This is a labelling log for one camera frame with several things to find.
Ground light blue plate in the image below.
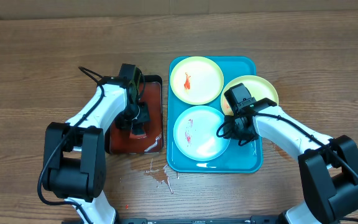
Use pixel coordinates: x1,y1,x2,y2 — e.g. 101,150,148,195
173,106,230,162

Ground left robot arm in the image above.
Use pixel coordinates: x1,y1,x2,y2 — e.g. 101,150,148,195
37,75,152,223

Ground green and pink sponge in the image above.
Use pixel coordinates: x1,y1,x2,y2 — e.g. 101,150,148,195
129,123,147,139

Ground teal plastic tray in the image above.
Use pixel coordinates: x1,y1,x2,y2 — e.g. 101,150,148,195
167,56,263,173

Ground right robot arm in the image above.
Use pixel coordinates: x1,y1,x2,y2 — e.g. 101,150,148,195
216,96,358,223

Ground yellow plate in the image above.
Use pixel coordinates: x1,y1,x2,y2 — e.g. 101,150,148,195
220,75,279,116
170,56,224,105

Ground black tray with red water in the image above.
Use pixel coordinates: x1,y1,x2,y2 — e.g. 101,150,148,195
105,75,163,154

